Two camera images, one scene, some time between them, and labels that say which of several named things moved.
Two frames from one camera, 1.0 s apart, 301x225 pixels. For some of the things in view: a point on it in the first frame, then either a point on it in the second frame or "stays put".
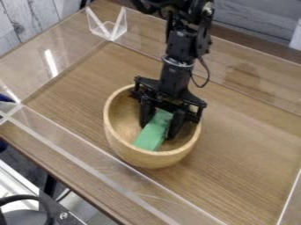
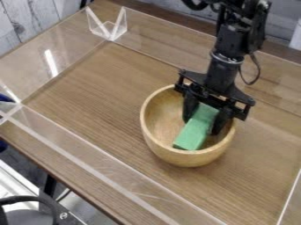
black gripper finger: (148, 111) -> (189, 105)
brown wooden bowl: (122, 124) -> (162, 125)
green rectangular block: (153, 134) -> (198, 127)
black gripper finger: (178, 119) -> (222, 119)
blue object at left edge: (6, 98) stays put
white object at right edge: (296, 40) stays put
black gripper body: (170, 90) -> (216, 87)
